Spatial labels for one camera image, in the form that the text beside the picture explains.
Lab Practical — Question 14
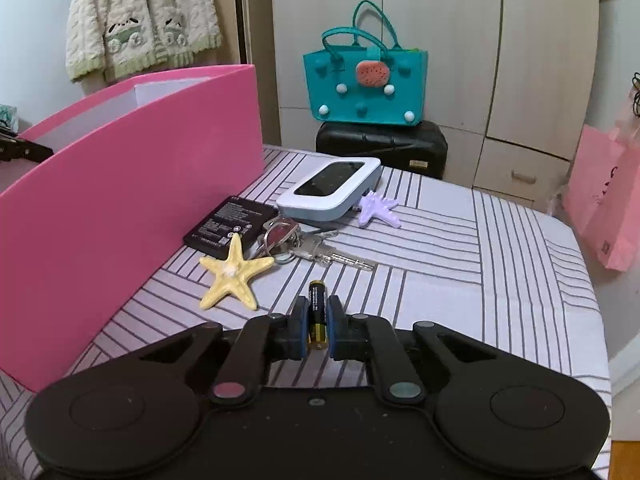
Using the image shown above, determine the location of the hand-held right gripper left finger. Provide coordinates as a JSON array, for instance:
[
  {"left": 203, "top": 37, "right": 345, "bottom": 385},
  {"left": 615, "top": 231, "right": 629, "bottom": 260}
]
[{"left": 137, "top": 296, "right": 310, "bottom": 407}]

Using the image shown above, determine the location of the black metal clothes rack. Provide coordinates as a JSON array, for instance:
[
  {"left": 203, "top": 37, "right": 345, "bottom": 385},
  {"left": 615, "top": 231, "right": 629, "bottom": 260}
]
[{"left": 232, "top": 0, "right": 253, "bottom": 66}]

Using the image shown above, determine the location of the pink cardboard box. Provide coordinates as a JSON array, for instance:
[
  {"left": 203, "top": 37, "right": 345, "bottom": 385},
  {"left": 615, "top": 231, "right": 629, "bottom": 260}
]
[{"left": 0, "top": 64, "right": 265, "bottom": 393}]

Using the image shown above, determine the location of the black phone battery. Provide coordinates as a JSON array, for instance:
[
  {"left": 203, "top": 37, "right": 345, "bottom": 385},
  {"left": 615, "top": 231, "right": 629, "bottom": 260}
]
[{"left": 183, "top": 195, "right": 278, "bottom": 261}]

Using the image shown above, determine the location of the black gold round battery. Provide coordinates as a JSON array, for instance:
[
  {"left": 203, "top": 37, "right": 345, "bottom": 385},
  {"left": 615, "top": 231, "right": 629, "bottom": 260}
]
[{"left": 307, "top": 280, "right": 328, "bottom": 352}]

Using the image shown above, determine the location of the white pocket router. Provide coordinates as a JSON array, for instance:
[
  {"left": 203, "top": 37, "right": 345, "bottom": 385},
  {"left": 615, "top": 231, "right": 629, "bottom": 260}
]
[{"left": 276, "top": 156, "right": 383, "bottom": 223}]

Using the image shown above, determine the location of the pink paper bag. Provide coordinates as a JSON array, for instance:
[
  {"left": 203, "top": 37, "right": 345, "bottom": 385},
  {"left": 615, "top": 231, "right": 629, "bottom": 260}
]
[{"left": 562, "top": 90, "right": 640, "bottom": 273}]

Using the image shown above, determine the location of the teal felt handbag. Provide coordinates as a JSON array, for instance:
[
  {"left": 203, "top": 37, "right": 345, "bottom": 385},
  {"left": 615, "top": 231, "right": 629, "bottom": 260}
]
[{"left": 302, "top": 0, "right": 429, "bottom": 126}]

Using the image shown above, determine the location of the black hard suitcase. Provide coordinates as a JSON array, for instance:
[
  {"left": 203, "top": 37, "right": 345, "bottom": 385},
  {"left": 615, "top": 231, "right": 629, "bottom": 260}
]
[{"left": 316, "top": 120, "right": 448, "bottom": 181}]

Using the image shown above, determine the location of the purple starfish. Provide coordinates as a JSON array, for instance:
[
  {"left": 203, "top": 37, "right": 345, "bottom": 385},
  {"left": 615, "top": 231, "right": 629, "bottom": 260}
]
[{"left": 358, "top": 191, "right": 402, "bottom": 228}]

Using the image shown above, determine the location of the light wood three-door wardrobe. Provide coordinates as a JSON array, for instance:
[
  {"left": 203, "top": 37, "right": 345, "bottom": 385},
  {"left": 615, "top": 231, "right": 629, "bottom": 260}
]
[{"left": 270, "top": 0, "right": 601, "bottom": 211}]

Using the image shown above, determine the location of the fluffy white green-trimmed robe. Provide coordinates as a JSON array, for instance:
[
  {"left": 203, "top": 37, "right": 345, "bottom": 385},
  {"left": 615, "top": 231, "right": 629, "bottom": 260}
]
[{"left": 65, "top": 0, "right": 223, "bottom": 83}]

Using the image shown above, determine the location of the yellow starfish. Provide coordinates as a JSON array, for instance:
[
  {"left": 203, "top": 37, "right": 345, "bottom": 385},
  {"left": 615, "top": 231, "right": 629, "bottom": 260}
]
[{"left": 199, "top": 232, "right": 276, "bottom": 311}]

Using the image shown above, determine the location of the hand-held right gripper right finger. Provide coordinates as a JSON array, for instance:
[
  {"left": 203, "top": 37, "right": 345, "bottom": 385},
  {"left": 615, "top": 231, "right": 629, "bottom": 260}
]
[{"left": 327, "top": 295, "right": 501, "bottom": 407}]

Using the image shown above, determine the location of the silver key bunch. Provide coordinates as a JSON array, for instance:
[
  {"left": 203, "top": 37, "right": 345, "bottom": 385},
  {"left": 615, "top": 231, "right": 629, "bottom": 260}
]
[{"left": 250, "top": 215, "right": 378, "bottom": 273}]

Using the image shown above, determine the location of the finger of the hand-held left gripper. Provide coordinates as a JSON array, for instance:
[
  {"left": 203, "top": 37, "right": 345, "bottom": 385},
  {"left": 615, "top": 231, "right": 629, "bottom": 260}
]
[{"left": 0, "top": 127, "right": 55, "bottom": 162}]

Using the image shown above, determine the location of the white striped table cloth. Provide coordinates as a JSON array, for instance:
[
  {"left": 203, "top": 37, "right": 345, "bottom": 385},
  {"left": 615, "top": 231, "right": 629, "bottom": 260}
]
[{"left": 0, "top": 144, "right": 613, "bottom": 480}]

